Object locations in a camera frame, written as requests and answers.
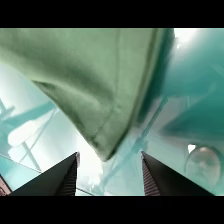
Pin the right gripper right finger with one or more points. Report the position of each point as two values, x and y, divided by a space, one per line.
163 181

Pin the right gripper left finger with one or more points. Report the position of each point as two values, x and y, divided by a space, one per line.
56 181

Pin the green shirt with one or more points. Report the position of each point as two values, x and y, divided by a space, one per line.
90 76

